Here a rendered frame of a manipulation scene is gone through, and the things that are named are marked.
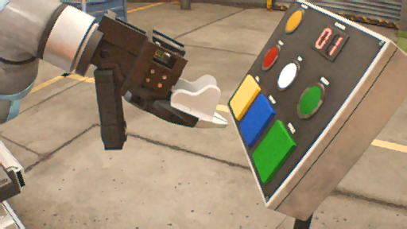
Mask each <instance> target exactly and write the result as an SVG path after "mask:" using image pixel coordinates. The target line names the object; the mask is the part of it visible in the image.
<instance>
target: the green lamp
mask: <svg viewBox="0 0 407 229"><path fill-rule="evenodd" d="M320 96H321V91H320V89H319V88H318V87H317V86H314V87H311V88H309V89H308V91H306V92H305V93H304V96H303V97H302V99H301V101H300V112H301V114H303V115H308V114H309V113H310V112H312V111H313V110H314V108H316V106H317V105H318V102H319V101H320Z"/></svg>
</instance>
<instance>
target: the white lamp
mask: <svg viewBox="0 0 407 229"><path fill-rule="evenodd" d="M295 73H296V66H295V65H294V64H289V65H288V66H287V67H286V68H285V69H284V71H283V72H282V73H281V76H280V78H279V85H280V87H286V86H287V85H288V84H289V83H290V82H291V80H292V79H293V77H294V76H295Z"/></svg>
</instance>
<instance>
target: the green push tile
mask: <svg viewBox="0 0 407 229"><path fill-rule="evenodd" d="M295 148H297V144H296V143H295V142H294V140H293V137H292V136H291V135H290V134H289V132H288V130H287V129H286V127H285V126H284V125H283V123H282V122H281V121H280V120H277V121H276V122H275V123H274V126H273V127H272V128H271V129H270V130H269V132H268V133H267V135H266V137H265V138H264V139H263V140H262V142H261V143H260V144H259V146H258V147H257V149H256V150H255V151H254V153H253V154H252V157H253V159H254V163H255V165H256V167H257V169H258V172H259V174H260V177H261V179H262V183H265V184H268V183H269V182H270V181H271V180H272V179H273V177H274V175H275V173H277V172H278V170H279V169H280V168H281V167H282V166H283V163H285V162H286V160H287V159H288V158H289V156H290V155H291V153H292V152H293V151H294V150H295Z"/></svg>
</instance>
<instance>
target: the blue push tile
mask: <svg viewBox="0 0 407 229"><path fill-rule="evenodd" d="M275 114H276V112H275V111H274V109H273V107H272V106H271V105H270V103H269V101H268V100H267V98H266V96H265V95H263V94H260V95H259V96H258V100H257V101H256V103H255V104H254V105H253V106H252V107H251V108H250V110H249V112H248V115H247V116H246V117H245V118H244V119H243V120H242V122H241V124H240V125H239V127H240V129H241V131H242V133H243V136H244V138H245V140H246V142H247V143H246V144H247V146H248V147H250V148H252V147H253V146H254V144H255V143H256V141H257V139H259V137H260V136H261V134H262V133H263V131H264V130H265V129H266V127H267V126H268V125H269V123H270V122H271V120H272V119H273V117H274V115H275Z"/></svg>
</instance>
